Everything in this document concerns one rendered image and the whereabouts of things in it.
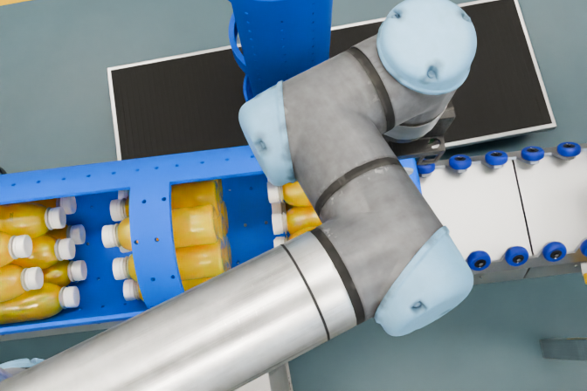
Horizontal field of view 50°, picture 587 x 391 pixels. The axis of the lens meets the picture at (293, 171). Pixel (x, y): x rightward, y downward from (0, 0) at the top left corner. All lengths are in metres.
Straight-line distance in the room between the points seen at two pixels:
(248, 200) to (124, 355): 0.88
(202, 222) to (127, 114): 1.26
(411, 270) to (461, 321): 1.86
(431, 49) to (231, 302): 0.23
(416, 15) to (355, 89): 0.07
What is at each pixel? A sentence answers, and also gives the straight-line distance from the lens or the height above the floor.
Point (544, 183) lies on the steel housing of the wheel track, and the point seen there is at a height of 0.93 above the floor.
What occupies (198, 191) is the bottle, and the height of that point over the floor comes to 1.14.
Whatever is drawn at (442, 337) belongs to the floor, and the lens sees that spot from 2.27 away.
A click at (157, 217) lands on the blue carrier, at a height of 1.23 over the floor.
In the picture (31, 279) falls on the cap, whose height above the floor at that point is 1.12.
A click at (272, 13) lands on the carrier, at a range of 1.44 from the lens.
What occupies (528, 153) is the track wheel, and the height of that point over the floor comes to 0.98.
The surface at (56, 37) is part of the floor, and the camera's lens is 2.68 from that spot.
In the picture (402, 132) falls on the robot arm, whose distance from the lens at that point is 0.60.
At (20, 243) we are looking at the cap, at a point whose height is 1.17.
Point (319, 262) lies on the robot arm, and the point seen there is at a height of 1.80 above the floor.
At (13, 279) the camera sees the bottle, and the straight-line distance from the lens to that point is 1.22.
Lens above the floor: 2.23
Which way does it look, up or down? 75 degrees down
